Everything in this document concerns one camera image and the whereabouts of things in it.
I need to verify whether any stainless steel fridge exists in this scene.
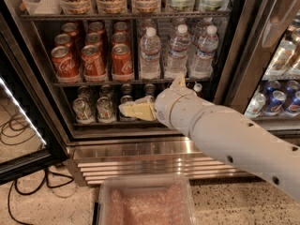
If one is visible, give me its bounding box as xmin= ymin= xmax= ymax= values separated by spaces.
xmin=0 ymin=0 xmax=300 ymax=186

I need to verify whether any open left fridge door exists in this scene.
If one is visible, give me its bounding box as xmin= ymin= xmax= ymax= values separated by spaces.
xmin=0 ymin=0 xmax=67 ymax=185

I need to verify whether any front left Coca-Cola can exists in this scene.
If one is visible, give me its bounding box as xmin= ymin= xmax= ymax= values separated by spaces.
xmin=51 ymin=46 xmax=80 ymax=83

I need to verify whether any middle centre Coca-Cola can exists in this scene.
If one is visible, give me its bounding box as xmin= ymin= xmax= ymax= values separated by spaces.
xmin=85 ymin=33 xmax=103 ymax=47

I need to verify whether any black floor cable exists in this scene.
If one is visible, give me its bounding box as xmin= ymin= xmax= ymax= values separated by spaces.
xmin=7 ymin=166 xmax=75 ymax=225

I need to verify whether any middle left Coca-Cola can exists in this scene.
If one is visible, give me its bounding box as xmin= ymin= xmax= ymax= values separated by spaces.
xmin=54 ymin=34 xmax=74 ymax=53

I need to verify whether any middle right Coca-Cola can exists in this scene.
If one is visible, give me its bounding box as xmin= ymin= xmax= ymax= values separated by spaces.
xmin=112 ymin=33 xmax=129 ymax=45

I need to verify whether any right brown tea bottle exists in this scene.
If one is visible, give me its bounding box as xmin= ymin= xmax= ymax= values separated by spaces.
xmin=193 ymin=83 xmax=203 ymax=98

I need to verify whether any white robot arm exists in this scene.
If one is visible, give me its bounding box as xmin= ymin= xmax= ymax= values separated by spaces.
xmin=119 ymin=75 xmax=300 ymax=202

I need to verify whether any empty white plastic tray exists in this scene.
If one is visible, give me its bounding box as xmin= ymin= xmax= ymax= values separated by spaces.
xmin=22 ymin=0 xmax=62 ymax=15

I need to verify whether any right glass fridge door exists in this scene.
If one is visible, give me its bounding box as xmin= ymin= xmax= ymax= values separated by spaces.
xmin=214 ymin=0 xmax=300 ymax=143

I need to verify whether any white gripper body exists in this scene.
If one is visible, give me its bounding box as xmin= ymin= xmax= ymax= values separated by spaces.
xmin=155 ymin=87 xmax=203 ymax=135

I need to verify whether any back centre Coca-Cola can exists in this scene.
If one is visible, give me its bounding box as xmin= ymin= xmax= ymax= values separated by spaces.
xmin=88 ymin=22 xmax=106 ymax=35

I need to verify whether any front left Pepsi can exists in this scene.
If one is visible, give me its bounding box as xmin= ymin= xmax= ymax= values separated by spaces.
xmin=119 ymin=95 xmax=136 ymax=122

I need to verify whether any front middle Coca-Cola can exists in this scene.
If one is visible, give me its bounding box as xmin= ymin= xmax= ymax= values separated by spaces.
xmin=82 ymin=45 xmax=106 ymax=83

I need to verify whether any front right Coca-Cola can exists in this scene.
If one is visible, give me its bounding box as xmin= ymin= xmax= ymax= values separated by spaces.
xmin=112 ymin=44 xmax=133 ymax=81

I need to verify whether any back left Coca-Cola can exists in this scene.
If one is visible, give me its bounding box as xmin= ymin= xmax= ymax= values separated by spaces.
xmin=62 ymin=22 xmax=81 ymax=39

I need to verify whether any coca-cola can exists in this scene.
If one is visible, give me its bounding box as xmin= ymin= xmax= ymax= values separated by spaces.
xmin=51 ymin=46 xmax=80 ymax=83
xmin=82 ymin=45 xmax=106 ymax=83
xmin=62 ymin=22 xmax=81 ymax=39
xmin=54 ymin=34 xmax=74 ymax=53
xmin=85 ymin=33 xmax=103 ymax=47
xmin=113 ymin=22 xmax=129 ymax=34
xmin=88 ymin=22 xmax=106 ymax=35
xmin=112 ymin=33 xmax=129 ymax=45
xmin=112 ymin=44 xmax=133 ymax=81

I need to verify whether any front left green soda can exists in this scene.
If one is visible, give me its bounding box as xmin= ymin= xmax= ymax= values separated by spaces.
xmin=72 ymin=97 xmax=95 ymax=124

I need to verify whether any back right Coca-Cola can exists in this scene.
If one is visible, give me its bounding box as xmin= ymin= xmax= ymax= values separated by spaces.
xmin=113 ymin=22 xmax=129 ymax=34

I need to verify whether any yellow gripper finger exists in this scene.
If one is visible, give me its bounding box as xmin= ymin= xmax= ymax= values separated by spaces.
xmin=170 ymin=75 xmax=186 ymax=90
xmin=119 ymin=96 xmax=157 ymax=121

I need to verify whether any clear plastic bin on floor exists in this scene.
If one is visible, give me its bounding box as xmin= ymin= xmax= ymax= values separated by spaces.
xmin=93 ymin=174 xmax=197 ymax=225

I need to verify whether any green soda can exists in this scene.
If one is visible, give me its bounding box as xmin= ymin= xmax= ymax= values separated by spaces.
xmin=97 ymin=97 xmax=115 ymax=123
xmin=72 ymin=97 xmax=95 ymax=124

